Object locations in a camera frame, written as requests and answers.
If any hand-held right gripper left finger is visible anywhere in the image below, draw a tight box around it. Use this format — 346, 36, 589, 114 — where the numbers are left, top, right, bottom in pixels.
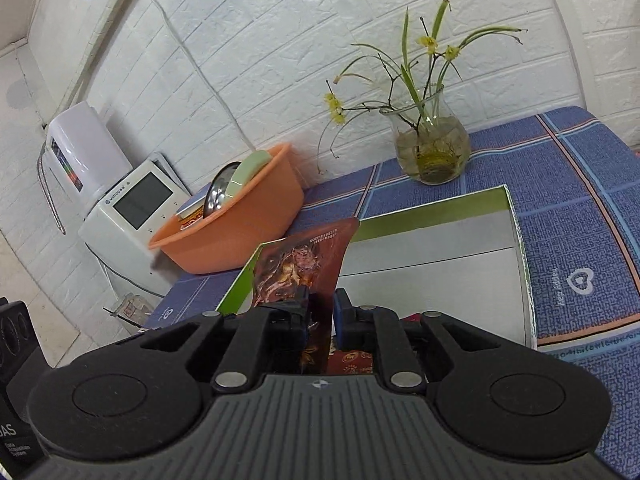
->
141, 287, 314, 392

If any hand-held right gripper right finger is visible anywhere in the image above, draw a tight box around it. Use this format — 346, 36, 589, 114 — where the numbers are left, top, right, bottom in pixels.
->
333, 287, 502, 394

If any white tall appliance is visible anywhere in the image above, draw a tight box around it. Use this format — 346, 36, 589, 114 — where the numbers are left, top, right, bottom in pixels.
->
22, 0, 151, 126

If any green cardboard box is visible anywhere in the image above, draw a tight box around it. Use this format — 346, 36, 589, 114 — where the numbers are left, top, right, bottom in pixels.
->
216, 185, 539, 376

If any brown printed snack packet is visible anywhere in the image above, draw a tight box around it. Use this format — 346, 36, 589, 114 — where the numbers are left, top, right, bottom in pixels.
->
250, 217, 362, 376

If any blue plaid tablecloth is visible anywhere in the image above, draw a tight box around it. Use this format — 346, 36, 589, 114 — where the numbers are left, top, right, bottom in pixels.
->
150, 105, 640, 476

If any white water purifier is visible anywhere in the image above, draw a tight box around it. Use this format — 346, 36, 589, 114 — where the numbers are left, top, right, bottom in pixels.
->
46, 101, 133, 198

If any steel pot lid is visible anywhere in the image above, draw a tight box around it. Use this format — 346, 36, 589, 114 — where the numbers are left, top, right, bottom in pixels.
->
202, 161, 243, 221

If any orange plastic basin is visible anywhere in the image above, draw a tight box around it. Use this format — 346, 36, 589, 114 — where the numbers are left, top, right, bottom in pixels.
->
148, 142, 307, 276

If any red snack packet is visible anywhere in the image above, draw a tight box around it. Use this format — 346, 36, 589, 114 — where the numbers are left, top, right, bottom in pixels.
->
331, 347, 376, 377

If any glass vase with flowers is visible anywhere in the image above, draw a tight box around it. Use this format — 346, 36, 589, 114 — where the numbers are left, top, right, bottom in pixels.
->
317, 0, 528, 176

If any metal flexible hose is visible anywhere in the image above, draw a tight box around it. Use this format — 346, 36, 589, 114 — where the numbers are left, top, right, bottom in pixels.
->
37, 152, 67, 236

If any pale green plate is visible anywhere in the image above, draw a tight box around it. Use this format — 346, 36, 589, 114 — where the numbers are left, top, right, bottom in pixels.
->
225, 151, 273, 206

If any white flat package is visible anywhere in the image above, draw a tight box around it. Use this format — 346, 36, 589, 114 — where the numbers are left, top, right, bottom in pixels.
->
177, 194, 207, 217

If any white appliance with screen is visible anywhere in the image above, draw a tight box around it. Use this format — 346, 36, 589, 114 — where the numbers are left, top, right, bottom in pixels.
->
77, 152, 193, 296

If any clear plastic container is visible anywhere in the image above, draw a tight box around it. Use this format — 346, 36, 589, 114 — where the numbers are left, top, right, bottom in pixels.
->
105, 294, 156, 333

